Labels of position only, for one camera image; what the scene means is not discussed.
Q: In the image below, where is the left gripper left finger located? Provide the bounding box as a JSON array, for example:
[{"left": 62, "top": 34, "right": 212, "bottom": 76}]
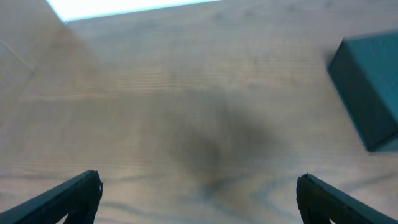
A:
[{"left": 1, "top": 170, "right": 103, "bottom": 224}]

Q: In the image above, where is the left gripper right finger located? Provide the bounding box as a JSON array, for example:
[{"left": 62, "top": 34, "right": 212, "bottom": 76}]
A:
[{"left": 296, "top": 174, "right": 397, "bottom": 224}]

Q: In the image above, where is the dark green box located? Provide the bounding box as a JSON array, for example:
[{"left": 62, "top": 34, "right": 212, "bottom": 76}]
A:
[{"left": 327, "top": 30, "right": 397, "bottom": 152}]

